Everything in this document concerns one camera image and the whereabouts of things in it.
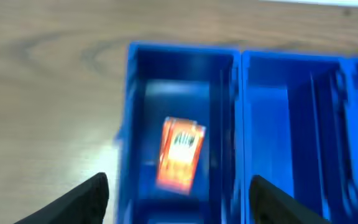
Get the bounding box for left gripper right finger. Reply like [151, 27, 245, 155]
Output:
[248, 174, 334, 224]

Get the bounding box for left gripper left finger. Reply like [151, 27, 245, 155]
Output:
[12, 172, 110, 224]

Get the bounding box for orange candy box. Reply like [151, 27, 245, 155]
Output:
[155, 116, 207, 196]

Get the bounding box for blue tray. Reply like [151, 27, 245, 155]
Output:
[113, 40, 358, 224]

